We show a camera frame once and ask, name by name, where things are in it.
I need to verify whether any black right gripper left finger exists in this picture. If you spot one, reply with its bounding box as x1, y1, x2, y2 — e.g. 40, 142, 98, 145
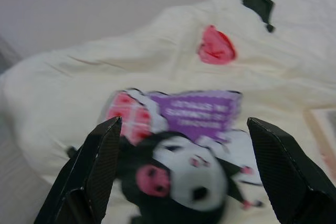
34, 116, 123, 224

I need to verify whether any cream cartoon print blanket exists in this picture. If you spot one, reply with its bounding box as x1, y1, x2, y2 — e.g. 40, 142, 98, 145
0, 0, 336, 224

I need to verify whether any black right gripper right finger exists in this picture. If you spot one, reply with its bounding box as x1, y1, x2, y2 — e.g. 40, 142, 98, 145
246, 117, 336, 224

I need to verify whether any mattress with beige sheet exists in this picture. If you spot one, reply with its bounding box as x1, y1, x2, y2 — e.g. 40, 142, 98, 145
0, 0, 336, 224

